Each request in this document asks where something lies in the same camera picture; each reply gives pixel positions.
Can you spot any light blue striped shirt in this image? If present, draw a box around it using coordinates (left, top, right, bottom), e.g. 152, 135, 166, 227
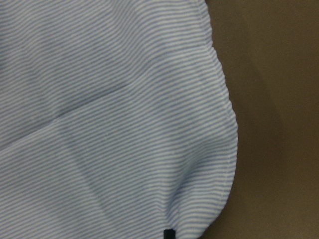
0, 0, 238, 239

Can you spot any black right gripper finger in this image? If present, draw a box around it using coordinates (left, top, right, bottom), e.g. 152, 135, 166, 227
163, 229, 174, 239

